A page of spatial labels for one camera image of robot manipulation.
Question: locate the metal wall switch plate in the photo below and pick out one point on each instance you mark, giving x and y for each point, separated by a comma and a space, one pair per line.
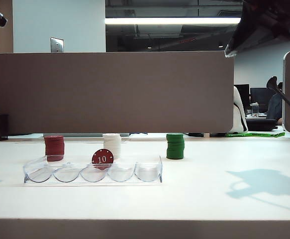
57, 44

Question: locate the silver partition base rail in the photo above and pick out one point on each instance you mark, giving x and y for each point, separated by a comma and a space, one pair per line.
85, 134

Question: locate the white partition foot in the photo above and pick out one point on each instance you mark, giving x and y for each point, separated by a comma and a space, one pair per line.
206, 135

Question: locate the white garment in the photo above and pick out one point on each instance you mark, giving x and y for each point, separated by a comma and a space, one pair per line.
238, 112

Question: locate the red ten poker chip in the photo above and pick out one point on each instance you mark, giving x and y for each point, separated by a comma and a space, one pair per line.
102, 159

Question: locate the seated person in blue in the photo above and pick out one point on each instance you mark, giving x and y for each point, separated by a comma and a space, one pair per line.
275, 109

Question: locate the wide brown desk partition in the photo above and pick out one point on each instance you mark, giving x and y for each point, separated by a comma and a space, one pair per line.
122, 92

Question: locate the red poker chip stack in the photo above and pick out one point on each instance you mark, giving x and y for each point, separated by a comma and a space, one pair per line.
54, 148

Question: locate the white poker chip stack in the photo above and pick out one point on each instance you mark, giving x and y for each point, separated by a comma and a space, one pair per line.
112, 145

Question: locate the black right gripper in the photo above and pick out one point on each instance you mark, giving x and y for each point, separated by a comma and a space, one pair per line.
284, 11

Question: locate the clear water bottle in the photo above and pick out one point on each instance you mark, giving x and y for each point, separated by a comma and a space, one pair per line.
255, 110

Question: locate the long ceiling light strip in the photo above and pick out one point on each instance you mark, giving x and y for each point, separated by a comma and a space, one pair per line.
172, 21

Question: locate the green poker chip stack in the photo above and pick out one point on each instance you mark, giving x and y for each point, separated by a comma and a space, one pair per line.
175, 147

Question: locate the clear plastic chip tray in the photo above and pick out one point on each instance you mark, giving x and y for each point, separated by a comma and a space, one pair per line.
125, 174

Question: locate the black computer monitor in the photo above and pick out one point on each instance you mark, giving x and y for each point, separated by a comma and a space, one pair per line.
243, 94
260, 95

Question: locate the black bag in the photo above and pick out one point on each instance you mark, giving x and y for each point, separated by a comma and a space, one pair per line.
261, 124

